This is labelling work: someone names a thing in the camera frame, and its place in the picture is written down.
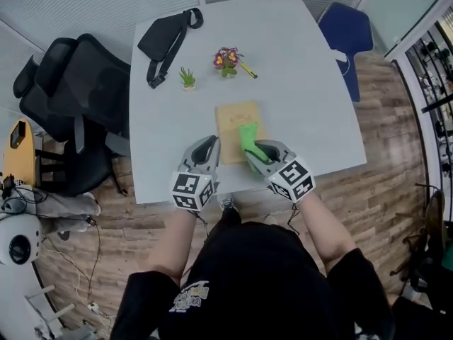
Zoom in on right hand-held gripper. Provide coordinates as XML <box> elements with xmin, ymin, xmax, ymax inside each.
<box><xmin>244</xmin><ymin>138</ymin><xmax>316</xmax><ymax>204</ymax></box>

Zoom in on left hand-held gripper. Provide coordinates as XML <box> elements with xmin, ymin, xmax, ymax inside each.
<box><xmin>169</xmin><ymin>135</ymin><xmax>222</xmax><ymax>213</ymax></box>

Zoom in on green cloth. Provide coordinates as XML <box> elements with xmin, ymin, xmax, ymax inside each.
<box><xmin>237</xmin><ymin>121</ymin><xmax>270</xmax><ymax>174</ymax></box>

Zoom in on tan wooden cutting board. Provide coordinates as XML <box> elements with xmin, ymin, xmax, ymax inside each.
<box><xmin>214</xmin><ymin>101</ymin><xmax>268</xmax><ymax>166</ymax></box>

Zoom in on person's right forearm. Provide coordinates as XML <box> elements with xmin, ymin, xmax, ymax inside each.
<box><xmin>299</xmin><ymin>191</ymin><xmax>358</xmax><ymax>271</ymax></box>

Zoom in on person's left forearm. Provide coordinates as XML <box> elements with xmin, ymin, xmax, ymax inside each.
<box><xmin>145</xmin><ymin>203</ymin><xmax>201</xmax><ymax>283</ymax></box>

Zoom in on person's left shoe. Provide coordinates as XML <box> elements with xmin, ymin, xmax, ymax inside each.
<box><xmin>216</xmin><ymin>192</ymin><xmax>237</xmax><ymax>212</ymax></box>

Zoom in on person's black trousers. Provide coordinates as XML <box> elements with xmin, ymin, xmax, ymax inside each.
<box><xmin>221</xmin><ymin>208</ymin><xmax>245</xmax><ymax>226</ymax></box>

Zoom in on small green potted plant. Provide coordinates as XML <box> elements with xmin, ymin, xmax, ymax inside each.
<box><xmin>178</xmin><ymin>66</ymin><xmax>197</xmax><ymax>91</ymax></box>

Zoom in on yellow utility knife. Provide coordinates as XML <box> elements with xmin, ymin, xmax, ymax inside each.
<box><xmin>240</xmin><ymin>62</ymin><xmax>258</xmax><ymax>80</ymax></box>

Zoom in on potted flowering plant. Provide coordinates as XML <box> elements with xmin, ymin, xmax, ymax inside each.
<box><xmin>212</xmin><ymin>46</ymin><xmax>246</xmax><ymax>79</ymax></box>

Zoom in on person's black t-shirt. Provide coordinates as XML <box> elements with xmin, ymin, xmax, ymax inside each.
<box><xmin>110</xmin><ymin>221</ymin><xmax>396</xmax><ymax>340</ymax></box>

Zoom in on black sling bag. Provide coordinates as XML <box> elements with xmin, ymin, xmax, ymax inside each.
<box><xmin>137</xmin><ymin>7</ymin><xmax>205</xmax><ymax>90</ymax></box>

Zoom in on black mesh office chair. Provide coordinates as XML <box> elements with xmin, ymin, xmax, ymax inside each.
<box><xmin>13</xmin><ymin>54</ymin><xmax>77</xmax><ymax>143</ymax></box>
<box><xmin>34</xmin><ymin>33</ymin><xmax>132</xmax><ymax>198</ymax></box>

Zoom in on blue chair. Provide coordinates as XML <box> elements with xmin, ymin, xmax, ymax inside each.
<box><xmin>317</xmin><ymin>1</ymin><xmax>375</xmax><ymax>103</ymax></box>

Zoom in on black metal shelf rack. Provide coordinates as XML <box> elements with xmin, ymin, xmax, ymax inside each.
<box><xmin>391</xmin><ymin>7</ymin><xmax>453</xmax><ymax>226</ymax></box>

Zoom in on round wooden table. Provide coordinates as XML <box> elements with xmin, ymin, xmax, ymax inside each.
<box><xmin>2</xmin><ymin>118</ymin><xmax>63</xmax><ymax>193</ymax></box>

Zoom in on small black box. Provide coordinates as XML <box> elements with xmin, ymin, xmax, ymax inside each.
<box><xmin>9</xmin><ymin>121</ymin><xmax>28</xmax><ymax>149</ymax></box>

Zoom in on white round device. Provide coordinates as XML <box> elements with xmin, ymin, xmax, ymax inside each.
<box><xmin>0</xmin><ymin>210</ymin><xmax>44</xmax><ymax>266</ymax></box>

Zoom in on white charger with cable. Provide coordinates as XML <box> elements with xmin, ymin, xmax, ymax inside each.
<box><xmin>330</xmin><ymin>47</ymin><xmax>351</xmax><ymax>76</ymax></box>

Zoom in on white wooden frame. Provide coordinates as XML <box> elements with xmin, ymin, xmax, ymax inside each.
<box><xmin>25</xmin><ymin>284</ymin><xmax>76</xmax><ymax>322</ymax></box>

